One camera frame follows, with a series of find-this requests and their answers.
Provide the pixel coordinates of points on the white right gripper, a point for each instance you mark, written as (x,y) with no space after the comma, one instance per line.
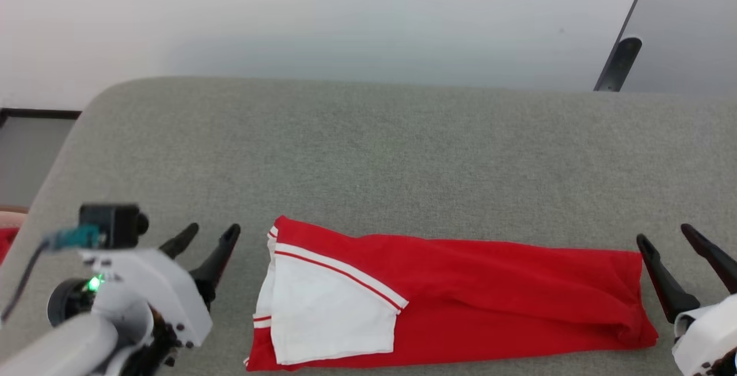
(711,335)

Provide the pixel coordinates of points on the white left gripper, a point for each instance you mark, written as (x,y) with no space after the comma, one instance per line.
(155,289)

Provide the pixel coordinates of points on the red and white basketball jersey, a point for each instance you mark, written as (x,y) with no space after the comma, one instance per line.
(489,295)

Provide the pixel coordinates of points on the red cloth item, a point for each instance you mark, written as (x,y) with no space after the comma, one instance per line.
(6,245)

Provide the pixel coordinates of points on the grey door panel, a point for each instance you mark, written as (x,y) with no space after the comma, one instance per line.
(691,25)

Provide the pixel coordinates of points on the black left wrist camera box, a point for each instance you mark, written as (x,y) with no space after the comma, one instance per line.
(112,223)

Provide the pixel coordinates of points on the metal door frame strip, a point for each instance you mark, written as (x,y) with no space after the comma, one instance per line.
(630,16)

